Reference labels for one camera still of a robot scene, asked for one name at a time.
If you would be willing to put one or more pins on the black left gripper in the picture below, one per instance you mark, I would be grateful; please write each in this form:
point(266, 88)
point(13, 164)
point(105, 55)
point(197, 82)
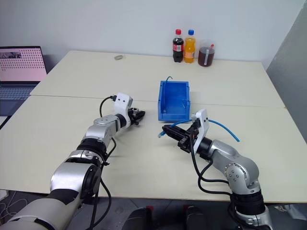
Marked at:
point(132, 118)

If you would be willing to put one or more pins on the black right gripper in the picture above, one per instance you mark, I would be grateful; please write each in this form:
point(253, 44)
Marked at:
point(189, 142)

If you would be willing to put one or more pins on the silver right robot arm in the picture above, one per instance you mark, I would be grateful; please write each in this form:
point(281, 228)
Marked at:
point(235, 165)

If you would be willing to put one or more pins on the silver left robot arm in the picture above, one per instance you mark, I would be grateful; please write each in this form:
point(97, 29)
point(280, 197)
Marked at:
point(72, 177)

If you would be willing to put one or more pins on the blue plastic bin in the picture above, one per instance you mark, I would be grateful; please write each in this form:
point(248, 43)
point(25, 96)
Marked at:
point(173, 100)

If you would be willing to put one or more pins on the cola bottle red cap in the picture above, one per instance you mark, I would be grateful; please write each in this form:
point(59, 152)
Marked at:
point(178, 49)

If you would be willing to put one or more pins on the orange soda bottle blue cap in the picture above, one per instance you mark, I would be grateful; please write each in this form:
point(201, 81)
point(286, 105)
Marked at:
point(189, 50)

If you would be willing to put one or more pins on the clear jar brown liquid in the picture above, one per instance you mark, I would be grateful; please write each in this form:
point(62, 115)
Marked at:
point(206, 56)

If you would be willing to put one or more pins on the dark rounded shape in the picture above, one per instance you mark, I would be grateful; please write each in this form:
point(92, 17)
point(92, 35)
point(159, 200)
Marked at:
point(196, 218)
point(139, 219)

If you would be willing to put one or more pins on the grey partition panel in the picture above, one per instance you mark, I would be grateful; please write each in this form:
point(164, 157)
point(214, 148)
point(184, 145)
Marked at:
point(290, 72)

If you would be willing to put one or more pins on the open laptop computer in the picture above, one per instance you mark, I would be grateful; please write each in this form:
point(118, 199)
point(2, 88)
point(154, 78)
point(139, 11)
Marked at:
point(20, 64)

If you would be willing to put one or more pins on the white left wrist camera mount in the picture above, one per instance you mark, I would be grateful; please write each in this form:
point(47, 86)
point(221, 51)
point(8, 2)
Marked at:
point(121, 103)

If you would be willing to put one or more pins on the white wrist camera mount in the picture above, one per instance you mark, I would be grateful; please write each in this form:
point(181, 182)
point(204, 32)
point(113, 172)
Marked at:
point(202, 124)
point(121, 103)

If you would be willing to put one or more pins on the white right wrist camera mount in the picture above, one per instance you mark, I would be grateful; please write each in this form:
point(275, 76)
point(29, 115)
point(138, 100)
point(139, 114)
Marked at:
point(202, 124)

